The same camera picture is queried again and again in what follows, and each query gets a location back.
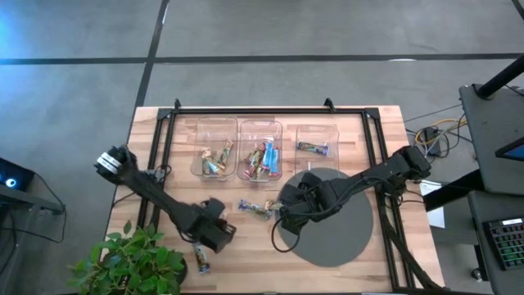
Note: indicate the dark plant pot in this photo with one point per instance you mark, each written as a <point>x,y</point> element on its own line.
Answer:
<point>183,270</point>

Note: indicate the black metal frame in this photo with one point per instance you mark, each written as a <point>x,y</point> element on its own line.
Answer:
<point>266,110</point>

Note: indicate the tablet with blue screen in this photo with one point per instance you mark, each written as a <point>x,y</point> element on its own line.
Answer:
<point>516,152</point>

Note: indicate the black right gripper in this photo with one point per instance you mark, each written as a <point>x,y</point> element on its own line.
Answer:
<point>319,202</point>

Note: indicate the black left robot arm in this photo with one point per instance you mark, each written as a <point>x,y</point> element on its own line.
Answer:
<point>155,192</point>

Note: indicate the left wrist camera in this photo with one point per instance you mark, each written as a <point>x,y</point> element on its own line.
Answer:
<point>213,207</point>

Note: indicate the black power adapter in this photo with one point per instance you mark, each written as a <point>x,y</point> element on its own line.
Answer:
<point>432,139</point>

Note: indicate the blue oatmeal raisin granola bar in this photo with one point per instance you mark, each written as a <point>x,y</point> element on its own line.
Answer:
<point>201,258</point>

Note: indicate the green leafy plant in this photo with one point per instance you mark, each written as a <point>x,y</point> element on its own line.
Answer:
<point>131,262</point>

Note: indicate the grey desk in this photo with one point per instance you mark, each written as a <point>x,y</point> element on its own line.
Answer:
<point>477,246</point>

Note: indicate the grey side table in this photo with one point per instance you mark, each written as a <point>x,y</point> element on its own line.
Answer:
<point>487,135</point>

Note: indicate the dark blue end granola bar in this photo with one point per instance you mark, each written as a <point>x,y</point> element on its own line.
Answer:
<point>254,210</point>
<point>313,148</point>

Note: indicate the green red granola bar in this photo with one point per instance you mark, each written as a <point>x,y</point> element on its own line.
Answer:
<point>257,155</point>
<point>254,170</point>

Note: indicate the blue red packets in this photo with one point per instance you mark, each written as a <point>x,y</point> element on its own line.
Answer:
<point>272,205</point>

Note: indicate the light blue granola bar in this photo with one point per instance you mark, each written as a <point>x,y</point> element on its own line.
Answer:
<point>274,163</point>
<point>268,155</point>

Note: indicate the black stand beam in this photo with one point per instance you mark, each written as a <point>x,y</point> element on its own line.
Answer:
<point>454,190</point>

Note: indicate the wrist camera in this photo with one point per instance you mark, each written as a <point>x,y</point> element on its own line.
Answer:
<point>309,179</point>
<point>213,207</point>

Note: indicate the grey round woven placemat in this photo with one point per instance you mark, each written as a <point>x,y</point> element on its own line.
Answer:
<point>335,237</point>

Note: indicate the white paper sheet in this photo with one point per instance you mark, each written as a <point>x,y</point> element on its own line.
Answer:
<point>436,217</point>

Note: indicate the black device blue light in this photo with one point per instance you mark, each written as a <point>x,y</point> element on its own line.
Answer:
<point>18,174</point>

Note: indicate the caster wheel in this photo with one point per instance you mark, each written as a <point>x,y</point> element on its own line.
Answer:
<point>476,274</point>

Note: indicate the backlit keyboard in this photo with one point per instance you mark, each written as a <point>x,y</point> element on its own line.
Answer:
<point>507,243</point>

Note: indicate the clear plastic bin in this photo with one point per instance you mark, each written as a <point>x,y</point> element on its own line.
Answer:
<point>317,135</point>
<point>260,131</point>
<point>215,131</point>

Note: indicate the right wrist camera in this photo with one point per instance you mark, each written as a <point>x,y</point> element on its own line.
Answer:
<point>309,179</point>

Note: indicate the green teal granola bar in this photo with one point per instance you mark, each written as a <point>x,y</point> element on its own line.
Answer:
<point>224,153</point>

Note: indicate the grey shelf stand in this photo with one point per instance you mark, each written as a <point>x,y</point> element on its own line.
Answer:
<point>28,198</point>

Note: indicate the black pole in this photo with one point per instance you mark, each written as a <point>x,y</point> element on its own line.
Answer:
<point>501,78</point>

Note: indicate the tan granola bar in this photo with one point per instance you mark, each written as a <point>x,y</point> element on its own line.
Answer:
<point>206,153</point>

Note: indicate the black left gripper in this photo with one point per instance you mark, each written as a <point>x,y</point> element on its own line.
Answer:
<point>213,235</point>

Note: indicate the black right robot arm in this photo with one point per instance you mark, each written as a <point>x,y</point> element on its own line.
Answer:
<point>368,176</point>

